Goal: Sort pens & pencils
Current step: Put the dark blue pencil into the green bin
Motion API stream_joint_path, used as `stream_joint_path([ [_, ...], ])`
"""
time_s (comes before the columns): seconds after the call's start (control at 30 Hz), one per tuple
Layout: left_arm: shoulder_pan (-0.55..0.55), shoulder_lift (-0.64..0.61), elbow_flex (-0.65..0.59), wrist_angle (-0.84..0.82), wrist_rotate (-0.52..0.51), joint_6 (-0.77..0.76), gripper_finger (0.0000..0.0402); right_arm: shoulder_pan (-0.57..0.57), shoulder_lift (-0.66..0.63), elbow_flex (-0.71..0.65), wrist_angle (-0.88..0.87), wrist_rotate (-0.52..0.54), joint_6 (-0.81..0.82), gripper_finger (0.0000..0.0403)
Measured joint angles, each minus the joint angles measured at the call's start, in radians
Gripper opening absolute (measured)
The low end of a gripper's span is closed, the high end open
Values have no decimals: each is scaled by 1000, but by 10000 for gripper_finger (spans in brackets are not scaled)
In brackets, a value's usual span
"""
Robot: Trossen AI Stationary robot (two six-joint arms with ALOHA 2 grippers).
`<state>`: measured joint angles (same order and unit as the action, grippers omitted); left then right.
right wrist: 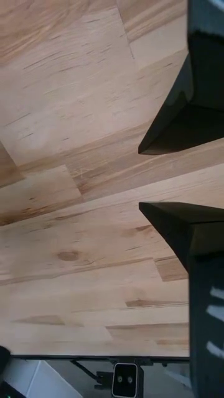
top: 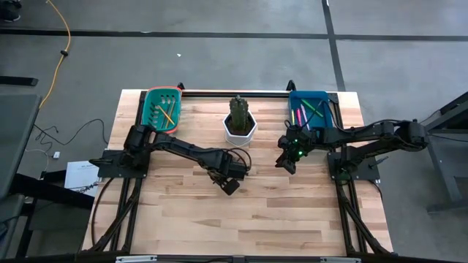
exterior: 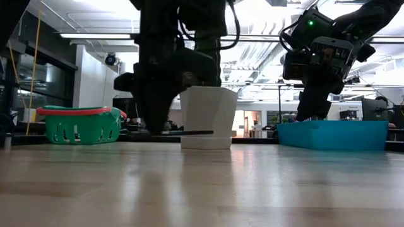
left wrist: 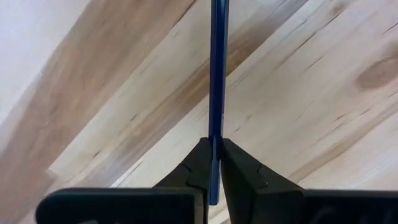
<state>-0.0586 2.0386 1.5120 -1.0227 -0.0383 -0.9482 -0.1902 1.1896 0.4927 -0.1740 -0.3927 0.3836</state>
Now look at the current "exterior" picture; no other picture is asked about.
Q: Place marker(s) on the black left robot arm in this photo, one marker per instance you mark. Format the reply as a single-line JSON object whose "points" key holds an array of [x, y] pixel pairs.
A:
{"points": [[164, 25]]}

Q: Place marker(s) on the white hexagonal plant pot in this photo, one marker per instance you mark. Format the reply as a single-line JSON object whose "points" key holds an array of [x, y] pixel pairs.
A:
{"points": [[214, 110]]}

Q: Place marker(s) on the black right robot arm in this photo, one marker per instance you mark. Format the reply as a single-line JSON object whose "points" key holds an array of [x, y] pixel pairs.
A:
{"points": [[369, 15]]}

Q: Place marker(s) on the green basket orange rim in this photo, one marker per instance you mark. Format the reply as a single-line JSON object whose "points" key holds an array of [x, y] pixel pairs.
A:
{"points": [[82, 126]]}

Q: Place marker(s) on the black aluminium table frame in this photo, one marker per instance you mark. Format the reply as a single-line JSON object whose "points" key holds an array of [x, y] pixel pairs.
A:
{"points": [[94, 138]]}

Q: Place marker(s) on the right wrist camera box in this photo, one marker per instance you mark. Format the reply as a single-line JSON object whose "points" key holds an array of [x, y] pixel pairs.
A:
{"points": [[331, 52]]}

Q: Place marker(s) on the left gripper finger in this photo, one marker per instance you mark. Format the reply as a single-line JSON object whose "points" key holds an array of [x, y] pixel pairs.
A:
{"points": [[167, 107], [151, 110]]}

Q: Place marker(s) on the person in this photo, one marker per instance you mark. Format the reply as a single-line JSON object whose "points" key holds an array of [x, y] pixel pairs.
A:
{"points": [[382, 101]]}

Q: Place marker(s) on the white bin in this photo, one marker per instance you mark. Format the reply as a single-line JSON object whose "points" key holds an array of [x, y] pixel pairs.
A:
{"points": [[30, 115]]}

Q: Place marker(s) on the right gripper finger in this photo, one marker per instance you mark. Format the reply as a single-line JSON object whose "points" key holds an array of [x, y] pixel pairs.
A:
{"points": [[306, 104], [325, 101]]}

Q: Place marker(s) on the overhead light bar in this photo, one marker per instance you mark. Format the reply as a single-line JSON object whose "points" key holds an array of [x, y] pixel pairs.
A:
{"points": [[94, 36]]}

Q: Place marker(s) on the black round ceiling lamp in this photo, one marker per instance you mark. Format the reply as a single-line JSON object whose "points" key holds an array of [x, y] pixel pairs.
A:
{"points": [[110, 59]]}

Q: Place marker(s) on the white post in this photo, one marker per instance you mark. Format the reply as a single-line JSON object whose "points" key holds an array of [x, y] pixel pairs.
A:
{"points": [[8, 142]]}

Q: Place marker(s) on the blue plastic tray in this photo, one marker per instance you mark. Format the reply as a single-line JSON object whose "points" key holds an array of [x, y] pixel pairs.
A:
{"points": [[331, 135]]}

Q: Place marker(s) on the dark purple pencil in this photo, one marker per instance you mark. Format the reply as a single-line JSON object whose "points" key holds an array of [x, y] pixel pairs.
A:
{"points": [[195, 132]]}

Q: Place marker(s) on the green cactus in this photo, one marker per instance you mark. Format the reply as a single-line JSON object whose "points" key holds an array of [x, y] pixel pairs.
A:
{"points": [[210, 41]]}

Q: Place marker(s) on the black monitor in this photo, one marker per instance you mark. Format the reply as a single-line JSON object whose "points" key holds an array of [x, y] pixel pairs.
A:
{"points": [[370, 110], [126, 108]]}

